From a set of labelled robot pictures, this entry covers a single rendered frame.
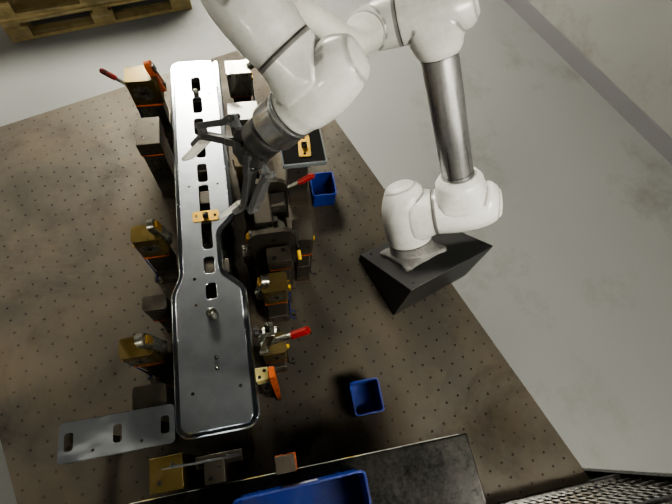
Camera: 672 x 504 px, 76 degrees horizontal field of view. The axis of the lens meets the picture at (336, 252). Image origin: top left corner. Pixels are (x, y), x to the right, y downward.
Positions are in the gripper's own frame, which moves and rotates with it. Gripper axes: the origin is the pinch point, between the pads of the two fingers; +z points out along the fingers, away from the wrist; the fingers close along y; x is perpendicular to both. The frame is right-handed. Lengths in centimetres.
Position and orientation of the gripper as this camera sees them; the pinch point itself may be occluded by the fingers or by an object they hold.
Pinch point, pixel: (208, 184)
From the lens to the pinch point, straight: 93.1
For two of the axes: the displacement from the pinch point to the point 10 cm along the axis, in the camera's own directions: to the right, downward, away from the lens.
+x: -4.7, 3.6, -8.1
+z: -7.2, 3.8, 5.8
